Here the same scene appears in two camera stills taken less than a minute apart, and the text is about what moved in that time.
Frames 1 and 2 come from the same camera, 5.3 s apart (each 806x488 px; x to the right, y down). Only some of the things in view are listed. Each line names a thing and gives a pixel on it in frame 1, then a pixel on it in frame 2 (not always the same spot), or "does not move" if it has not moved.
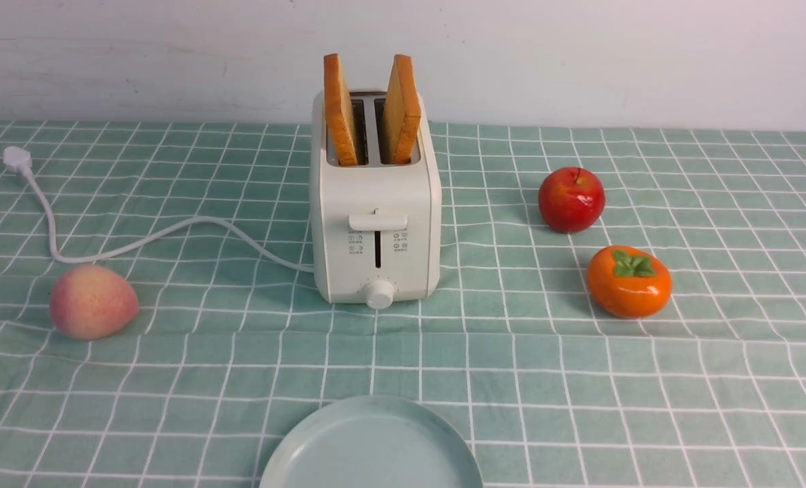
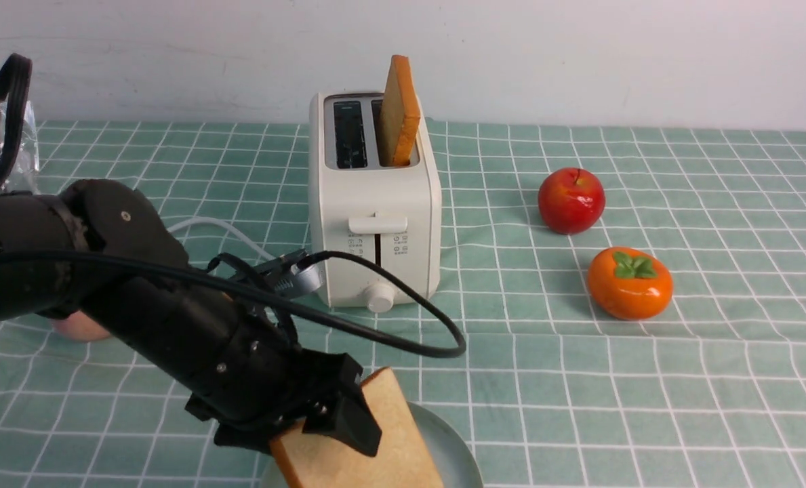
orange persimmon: (628, 281) does not move
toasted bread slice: (341, 129) → (400, 459)
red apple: (571, 199) does not move
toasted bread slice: (403, 110) does not move
